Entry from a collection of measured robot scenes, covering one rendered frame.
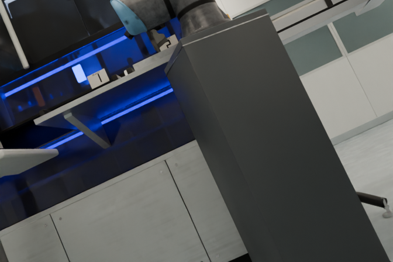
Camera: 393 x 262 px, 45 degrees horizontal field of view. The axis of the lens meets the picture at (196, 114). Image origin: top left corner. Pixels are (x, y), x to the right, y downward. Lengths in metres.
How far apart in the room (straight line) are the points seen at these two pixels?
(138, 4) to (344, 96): 5.63
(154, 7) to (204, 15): 0.14
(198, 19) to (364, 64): 5.72
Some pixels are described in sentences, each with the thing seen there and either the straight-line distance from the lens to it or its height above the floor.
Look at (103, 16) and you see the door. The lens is 2.15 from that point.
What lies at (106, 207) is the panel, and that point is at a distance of 2.07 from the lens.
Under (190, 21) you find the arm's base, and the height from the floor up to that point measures 0.85.
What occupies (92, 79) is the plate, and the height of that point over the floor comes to 1.03.
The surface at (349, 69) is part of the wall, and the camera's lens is 6.82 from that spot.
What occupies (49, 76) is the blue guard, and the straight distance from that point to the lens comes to 2.16.
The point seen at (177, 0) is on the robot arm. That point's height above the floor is 0.92.
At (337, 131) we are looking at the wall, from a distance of 6.70.
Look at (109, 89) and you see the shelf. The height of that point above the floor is 0.86.
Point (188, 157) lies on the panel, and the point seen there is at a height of 0.55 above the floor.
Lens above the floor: 0.49
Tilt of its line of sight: 6 degrees up
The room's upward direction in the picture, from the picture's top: 25 degrees counter-clockwise
